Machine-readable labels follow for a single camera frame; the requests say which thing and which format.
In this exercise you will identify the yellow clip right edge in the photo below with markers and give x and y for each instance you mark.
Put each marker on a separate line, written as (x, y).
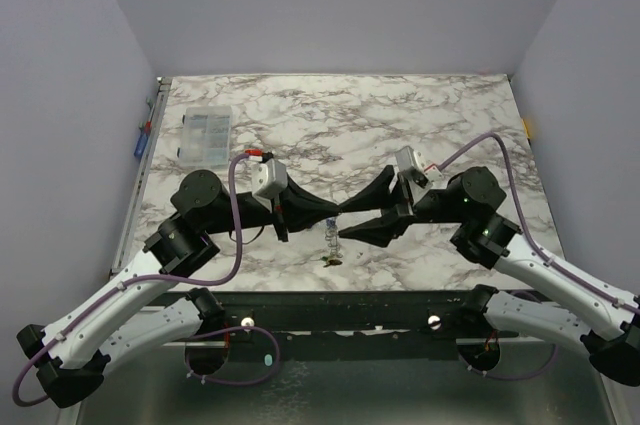
(527, 129)

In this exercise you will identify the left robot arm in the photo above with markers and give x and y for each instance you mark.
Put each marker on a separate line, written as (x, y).
(155, 299)

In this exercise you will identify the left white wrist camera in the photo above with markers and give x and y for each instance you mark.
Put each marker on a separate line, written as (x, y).
(268, 179)

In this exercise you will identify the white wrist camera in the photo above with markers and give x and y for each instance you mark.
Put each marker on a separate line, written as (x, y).
(415, 168)
(268, 179)

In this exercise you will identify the aluminium side rail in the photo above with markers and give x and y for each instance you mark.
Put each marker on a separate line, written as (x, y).
(156, 107)

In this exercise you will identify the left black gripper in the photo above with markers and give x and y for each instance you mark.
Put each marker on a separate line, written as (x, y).
(297, 209)

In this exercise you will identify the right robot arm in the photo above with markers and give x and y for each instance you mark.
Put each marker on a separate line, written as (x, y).
(584, 313)

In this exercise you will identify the clear plastic organizer box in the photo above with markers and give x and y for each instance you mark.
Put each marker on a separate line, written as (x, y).
(205, 137)

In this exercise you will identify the blue clamp on wall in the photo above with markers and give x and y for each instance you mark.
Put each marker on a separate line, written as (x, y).
(143, 138)

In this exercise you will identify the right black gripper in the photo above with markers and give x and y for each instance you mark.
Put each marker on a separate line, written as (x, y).
(405, 202)

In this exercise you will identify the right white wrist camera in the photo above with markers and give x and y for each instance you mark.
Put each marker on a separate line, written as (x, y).
(415, 168)

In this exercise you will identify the black table edge rail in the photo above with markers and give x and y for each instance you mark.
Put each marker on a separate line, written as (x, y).
(438, 319)

